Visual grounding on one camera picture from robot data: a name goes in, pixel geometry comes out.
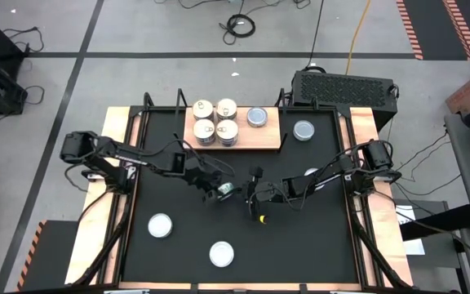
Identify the white paper sheet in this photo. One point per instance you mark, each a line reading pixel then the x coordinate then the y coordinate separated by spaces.
pixel 406 214

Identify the silver metal bracket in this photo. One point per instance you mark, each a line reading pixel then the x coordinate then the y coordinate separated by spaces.
pixel 127 291
pixel 345 292

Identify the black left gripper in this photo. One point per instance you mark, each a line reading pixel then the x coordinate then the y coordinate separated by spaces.
pixel 209 183

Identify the wooden shelf with black frame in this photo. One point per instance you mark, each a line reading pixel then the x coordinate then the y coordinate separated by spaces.
pixel 259 136

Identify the black metal table frame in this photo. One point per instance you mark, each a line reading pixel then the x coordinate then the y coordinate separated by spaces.
pixel 343 113

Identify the black beam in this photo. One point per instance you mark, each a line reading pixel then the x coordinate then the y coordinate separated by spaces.
pixel 443 222

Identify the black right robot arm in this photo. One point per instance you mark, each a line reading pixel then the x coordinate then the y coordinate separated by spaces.
pixel 325 179

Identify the black orange-striped floor mat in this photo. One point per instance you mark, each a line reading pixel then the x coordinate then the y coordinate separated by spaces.
pixel 435 28
pixel 53 253

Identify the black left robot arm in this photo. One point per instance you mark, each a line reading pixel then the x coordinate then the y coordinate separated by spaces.
pixel 137 157

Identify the black table mat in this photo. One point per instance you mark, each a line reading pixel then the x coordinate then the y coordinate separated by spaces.
pixel 186 232

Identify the silver-lid green-label can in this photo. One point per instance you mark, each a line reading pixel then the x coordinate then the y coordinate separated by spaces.
pixel 303 130
pixel 311 171
pixel 160 225
pixel 221 254
pixel 226 190
pixel 257 117

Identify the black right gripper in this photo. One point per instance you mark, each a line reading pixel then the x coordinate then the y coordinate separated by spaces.
pixel 257 194

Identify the black perforated computer case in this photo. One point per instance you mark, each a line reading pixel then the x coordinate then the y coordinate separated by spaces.
pixel 341 92

